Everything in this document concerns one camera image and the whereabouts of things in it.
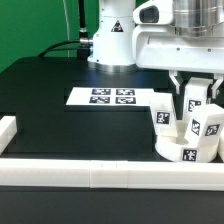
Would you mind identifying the white marker sheet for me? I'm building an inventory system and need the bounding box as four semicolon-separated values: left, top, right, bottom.
66;87;154;106

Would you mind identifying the white front fence wall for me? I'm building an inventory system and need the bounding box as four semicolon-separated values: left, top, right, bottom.
0;158;224;191

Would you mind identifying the white fence wall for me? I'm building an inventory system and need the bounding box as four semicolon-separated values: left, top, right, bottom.
0;158;224;191
0;116;17;155

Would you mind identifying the thin white cable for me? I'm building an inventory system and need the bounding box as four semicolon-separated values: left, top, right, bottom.
62;0;72;58

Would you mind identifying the black cable connector block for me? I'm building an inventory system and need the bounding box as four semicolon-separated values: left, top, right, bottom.
77;47;90;60

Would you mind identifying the white left fence wall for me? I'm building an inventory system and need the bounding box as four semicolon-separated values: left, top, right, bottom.
0;116;17;155

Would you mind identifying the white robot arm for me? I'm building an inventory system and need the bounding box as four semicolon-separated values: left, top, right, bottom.
88;0;224;96

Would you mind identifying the black thick cable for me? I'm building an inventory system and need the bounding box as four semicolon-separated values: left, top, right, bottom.
37;0;94;59

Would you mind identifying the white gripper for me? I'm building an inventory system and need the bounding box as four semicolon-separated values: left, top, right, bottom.
132;0;224;99

